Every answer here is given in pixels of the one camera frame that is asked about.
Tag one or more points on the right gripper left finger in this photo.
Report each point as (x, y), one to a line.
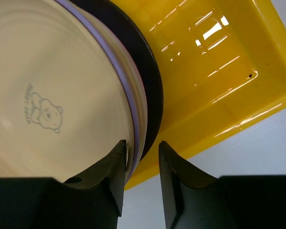
(92, 199)

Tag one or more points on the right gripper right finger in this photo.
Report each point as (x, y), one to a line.
(193, 199)

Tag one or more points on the purple plate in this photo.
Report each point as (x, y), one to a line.
(73, 10)

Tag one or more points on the dark rimmed plate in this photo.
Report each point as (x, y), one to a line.
(135, 43)

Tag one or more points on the yellow plastic bin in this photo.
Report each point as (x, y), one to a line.
(222, 65)

